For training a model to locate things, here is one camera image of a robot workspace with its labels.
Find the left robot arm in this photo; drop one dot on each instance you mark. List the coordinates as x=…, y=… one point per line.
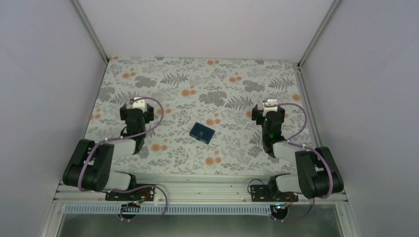
x=90, y=164

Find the floral table mat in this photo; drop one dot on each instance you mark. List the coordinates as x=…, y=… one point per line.
x=219, y=94

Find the blue card holder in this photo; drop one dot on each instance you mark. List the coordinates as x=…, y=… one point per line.
x=202, y=133

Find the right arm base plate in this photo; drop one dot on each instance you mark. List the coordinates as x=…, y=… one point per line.
x=261, y=193

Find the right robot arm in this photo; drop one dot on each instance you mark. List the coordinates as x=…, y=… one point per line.
x=317, y=174

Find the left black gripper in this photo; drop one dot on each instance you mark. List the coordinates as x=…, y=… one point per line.
x=149, y=113

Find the perforated cable duct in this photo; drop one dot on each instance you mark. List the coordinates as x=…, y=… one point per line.
x=171, y=209

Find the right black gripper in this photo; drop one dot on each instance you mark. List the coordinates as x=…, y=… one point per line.
x=256, y=114

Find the aluminium rail frame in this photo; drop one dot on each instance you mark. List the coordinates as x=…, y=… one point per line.
x=330, y=217

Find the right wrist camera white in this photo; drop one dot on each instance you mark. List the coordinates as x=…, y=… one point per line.
x=270, y=105

